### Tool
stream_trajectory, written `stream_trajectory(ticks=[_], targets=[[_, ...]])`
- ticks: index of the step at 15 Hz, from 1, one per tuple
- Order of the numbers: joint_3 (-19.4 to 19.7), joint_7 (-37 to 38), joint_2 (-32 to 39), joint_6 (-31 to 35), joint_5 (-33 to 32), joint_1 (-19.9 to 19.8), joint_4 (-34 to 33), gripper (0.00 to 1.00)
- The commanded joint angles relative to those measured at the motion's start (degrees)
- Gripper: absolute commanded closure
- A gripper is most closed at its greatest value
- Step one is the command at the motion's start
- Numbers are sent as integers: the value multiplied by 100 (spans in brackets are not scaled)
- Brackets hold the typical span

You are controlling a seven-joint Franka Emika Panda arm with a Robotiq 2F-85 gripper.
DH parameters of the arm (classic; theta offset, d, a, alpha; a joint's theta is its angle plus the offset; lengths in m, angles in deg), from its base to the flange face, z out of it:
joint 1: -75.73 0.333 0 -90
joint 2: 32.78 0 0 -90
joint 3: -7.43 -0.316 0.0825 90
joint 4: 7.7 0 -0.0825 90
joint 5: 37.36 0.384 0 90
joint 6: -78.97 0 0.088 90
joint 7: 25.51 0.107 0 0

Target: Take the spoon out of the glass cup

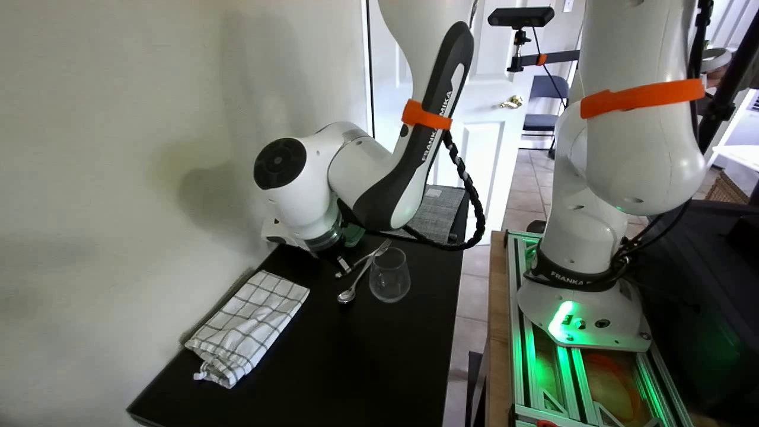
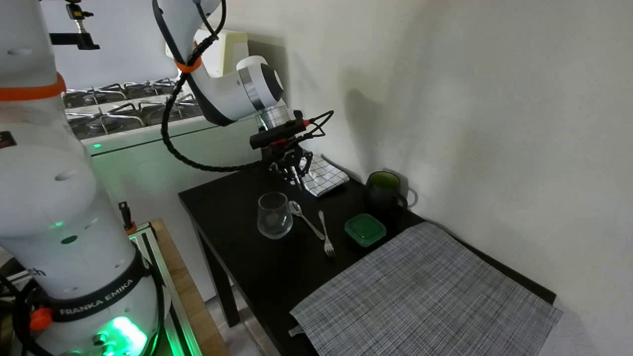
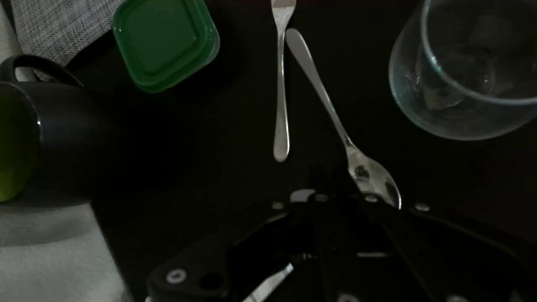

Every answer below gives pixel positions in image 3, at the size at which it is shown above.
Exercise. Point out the silver metal spoon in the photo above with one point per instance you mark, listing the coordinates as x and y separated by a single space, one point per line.
321 90

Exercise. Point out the grey woven placemat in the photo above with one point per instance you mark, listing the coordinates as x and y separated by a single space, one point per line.
58 29

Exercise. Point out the black mug with green inside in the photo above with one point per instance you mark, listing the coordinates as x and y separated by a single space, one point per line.
63 138

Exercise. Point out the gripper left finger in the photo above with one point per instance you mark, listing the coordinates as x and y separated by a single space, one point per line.
235 247

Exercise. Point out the clear glass cup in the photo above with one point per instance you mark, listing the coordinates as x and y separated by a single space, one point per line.
419 92

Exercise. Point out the green lidded plastic container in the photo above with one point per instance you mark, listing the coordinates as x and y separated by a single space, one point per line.
163 42

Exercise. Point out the white cloth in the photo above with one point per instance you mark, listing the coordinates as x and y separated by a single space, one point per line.
50 260

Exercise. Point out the silver metal utensil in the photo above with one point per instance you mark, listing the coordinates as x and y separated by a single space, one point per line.
268 284

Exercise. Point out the silver metal fork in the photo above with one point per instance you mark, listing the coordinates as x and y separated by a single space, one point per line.
281 105

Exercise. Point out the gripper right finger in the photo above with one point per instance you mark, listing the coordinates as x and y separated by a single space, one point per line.
453 251

